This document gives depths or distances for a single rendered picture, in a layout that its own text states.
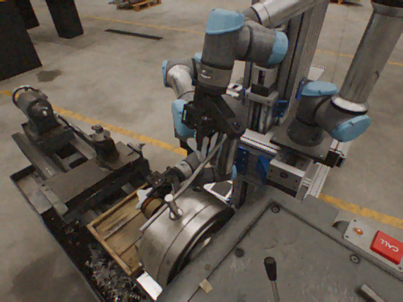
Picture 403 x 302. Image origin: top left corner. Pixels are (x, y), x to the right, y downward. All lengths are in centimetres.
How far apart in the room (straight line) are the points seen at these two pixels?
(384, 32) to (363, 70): 10
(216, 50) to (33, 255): 212
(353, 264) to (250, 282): 24
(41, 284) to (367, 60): 221
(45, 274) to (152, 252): 159
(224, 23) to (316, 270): 56
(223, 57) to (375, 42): 43
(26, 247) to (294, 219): 212
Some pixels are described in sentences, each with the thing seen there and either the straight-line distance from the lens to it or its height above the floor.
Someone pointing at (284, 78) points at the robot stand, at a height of 132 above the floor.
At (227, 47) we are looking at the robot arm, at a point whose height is 163.
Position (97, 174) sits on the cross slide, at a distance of 125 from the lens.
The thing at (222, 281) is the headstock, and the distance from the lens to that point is 59.
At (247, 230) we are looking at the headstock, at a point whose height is 125.
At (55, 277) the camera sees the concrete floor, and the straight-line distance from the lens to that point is 221.
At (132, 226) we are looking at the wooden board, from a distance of 112.
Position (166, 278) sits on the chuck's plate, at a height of 114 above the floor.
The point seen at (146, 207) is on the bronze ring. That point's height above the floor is 111.
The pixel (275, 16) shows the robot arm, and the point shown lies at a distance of 74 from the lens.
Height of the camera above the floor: 181
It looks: 43 degrees down
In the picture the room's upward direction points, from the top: straight up
